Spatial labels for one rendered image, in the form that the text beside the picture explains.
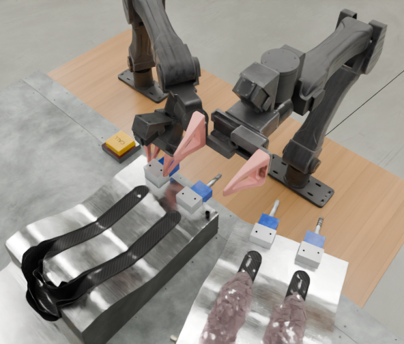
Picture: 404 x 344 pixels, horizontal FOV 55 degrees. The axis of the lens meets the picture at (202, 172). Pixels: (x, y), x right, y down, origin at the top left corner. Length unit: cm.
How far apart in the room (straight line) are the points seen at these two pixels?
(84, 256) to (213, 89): 73
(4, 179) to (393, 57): 264
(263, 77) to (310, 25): 274
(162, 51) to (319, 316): 61
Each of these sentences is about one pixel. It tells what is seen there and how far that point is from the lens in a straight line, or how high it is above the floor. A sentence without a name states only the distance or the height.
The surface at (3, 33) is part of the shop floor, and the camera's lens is 344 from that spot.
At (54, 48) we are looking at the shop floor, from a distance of 313.
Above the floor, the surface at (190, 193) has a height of 92.
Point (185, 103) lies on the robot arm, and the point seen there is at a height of 114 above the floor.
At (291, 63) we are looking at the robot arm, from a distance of 60.
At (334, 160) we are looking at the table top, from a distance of 117.
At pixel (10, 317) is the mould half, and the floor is 86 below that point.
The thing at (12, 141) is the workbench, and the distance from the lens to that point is 128.
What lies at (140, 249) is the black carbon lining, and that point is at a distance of 88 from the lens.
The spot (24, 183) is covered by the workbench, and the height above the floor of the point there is 80.
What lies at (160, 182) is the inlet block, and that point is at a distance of 93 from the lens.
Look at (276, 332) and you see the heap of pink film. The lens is 77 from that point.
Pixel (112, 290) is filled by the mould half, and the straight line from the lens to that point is 80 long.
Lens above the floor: 165
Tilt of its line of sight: 52 degrees down
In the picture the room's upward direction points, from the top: straight up
